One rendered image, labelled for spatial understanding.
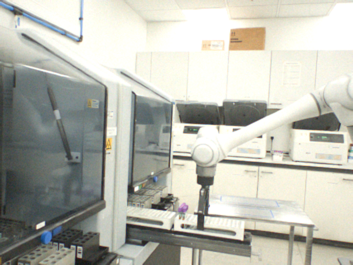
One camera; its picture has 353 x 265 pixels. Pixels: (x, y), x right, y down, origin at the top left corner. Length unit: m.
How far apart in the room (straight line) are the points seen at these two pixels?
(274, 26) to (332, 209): 2.36
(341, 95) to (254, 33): 3.02
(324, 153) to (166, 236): 2.61
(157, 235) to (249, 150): 2.40
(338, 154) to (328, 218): 0.70
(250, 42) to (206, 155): 3.08
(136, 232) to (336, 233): 2.81
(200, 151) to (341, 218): 2.90
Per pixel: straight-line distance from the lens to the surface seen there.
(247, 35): 4.10
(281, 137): 4.25
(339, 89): 1.16
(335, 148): 3.71
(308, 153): 3.67
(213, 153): 1.10
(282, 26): 4.44
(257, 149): 3.64
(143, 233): 1.42
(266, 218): 1.67
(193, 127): 3.74
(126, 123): 1.31
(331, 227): 3.86
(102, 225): 1.21
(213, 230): 1.46
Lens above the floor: 1.29
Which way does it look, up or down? 3 degrees down
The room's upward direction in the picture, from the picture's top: 3 degrees clockwise
